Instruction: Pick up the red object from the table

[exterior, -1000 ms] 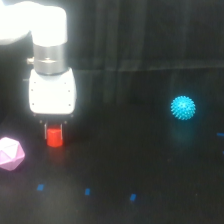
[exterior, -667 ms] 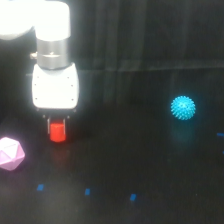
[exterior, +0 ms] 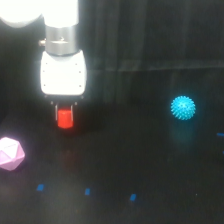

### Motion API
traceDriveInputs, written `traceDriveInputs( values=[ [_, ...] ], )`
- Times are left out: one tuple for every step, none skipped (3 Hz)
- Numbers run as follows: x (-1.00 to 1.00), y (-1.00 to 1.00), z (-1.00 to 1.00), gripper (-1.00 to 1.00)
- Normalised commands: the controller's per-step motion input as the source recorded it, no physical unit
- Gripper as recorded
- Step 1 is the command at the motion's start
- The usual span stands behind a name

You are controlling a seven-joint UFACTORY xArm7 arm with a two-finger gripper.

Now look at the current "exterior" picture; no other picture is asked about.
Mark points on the black backdrop curtain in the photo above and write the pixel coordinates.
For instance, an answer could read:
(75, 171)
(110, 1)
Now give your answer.
(138, 52)

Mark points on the blue tape mark left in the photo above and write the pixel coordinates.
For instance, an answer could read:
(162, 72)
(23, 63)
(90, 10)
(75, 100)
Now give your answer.
(40, 187)

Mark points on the blue tape mark far right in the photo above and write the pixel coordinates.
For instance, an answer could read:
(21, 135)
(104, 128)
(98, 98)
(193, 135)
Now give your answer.
(220, 134)

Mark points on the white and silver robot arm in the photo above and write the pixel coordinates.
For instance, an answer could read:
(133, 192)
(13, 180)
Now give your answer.
(61, 20)

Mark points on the blue tape mark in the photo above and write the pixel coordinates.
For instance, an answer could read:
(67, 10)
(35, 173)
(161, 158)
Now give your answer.
(87, 191)
(133, 197)
(220, 134)
(40, 187)

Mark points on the red octagonal block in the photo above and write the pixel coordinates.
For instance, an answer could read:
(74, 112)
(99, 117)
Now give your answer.
(64, 119)

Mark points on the blue spiky ball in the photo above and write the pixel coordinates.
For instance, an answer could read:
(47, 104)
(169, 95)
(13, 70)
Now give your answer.
(183, 108)

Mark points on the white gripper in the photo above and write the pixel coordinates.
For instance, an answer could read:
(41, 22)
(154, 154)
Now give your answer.
(63, 79)

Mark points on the pink polyhedron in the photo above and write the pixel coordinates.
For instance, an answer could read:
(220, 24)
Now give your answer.
(11, 153)

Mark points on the blue tape mark middle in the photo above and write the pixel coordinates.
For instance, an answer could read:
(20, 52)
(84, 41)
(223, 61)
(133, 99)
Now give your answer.
(87, 191)

